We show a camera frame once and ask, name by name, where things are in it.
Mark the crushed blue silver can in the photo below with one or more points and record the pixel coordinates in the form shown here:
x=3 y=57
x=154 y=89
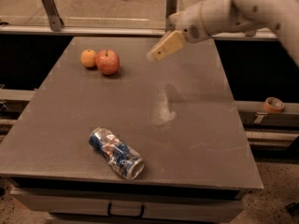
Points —
x=124 y=160

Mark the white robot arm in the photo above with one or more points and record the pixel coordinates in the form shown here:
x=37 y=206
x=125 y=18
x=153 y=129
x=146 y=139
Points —
x=281 y=17

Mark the orange tape roll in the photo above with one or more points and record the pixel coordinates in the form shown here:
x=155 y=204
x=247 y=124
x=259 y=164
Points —
x=273 y=105

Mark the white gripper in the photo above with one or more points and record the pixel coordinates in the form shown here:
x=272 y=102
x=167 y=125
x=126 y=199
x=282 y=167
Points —
x=189 y=21

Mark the red apple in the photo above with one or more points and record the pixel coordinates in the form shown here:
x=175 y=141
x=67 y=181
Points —
x=108 y=62

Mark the left metal bracket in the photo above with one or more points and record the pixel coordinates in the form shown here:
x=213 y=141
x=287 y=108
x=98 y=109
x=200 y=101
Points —
x=55 y=20

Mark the black drawer handle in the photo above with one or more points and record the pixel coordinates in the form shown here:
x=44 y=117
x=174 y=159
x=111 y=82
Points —
x=125 y=210

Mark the grey drawer front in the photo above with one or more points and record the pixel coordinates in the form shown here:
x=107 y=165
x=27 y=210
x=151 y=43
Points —
x=84 y=206

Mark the orange fruit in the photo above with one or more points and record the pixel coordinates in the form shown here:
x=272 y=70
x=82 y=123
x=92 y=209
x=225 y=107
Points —
x=88 y=58

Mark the middle metal bracket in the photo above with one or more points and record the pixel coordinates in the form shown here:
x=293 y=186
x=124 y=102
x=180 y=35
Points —
x=171 y=8

